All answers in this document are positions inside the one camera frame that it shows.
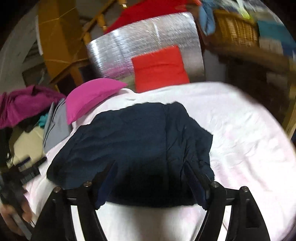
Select teal garment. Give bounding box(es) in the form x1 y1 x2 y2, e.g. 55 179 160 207
37 113 49 129

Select wicker basket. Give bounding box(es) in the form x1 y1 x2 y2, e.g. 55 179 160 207
207 9 258 47

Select wooden ladder rail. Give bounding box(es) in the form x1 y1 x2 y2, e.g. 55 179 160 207
80 0 128 45

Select blue cloth on basket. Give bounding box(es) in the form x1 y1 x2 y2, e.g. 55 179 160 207
199 4 216 36

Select white textured bed sheet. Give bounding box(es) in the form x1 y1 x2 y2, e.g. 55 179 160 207
23 81 296 241

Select purple crumpled garment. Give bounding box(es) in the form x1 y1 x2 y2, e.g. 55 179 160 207
1 85 66 129

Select navy blue jacket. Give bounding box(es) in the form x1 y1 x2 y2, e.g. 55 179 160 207
47 102 214 208

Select cream mattress edge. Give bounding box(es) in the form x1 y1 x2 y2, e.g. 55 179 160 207
9 126 44 168

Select person's left hand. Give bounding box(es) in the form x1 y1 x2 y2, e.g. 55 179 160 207
0 199 33 237

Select grey folded garment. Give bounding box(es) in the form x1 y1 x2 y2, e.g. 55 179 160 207
43 98 72 154

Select red cushion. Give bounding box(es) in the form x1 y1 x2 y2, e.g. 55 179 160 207
132 46 190 93

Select magenta pillow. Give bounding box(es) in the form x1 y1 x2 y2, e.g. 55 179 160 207
66 78 127 125

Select red cloth on rail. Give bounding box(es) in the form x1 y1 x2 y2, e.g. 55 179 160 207
105 1 202 34

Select silver foil mat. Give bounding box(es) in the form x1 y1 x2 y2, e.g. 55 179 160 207
86 12 205 90

